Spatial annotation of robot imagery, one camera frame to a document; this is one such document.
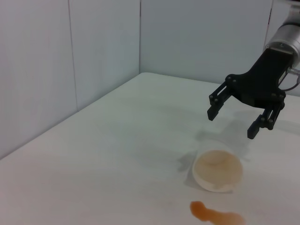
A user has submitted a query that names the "white paper cup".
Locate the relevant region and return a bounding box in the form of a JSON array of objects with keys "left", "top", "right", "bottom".
[{"left": 192, "top": 138, "right": 244, "bottom": 193}]

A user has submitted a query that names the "right arm cable with connector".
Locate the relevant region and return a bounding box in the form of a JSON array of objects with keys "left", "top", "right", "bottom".
[{"left": 281, "top": 67, "right": 300, "bottom": 91}]

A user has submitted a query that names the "orange-brown liquid stain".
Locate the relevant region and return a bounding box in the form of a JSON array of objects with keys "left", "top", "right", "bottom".
[{"left": 189, "top": 201, "right": 246, "bottom": 225}]

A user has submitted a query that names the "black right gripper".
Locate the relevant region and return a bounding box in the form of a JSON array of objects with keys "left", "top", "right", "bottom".
[{"left": 207, "top": 48, "right": 296, "bottom": 140}]

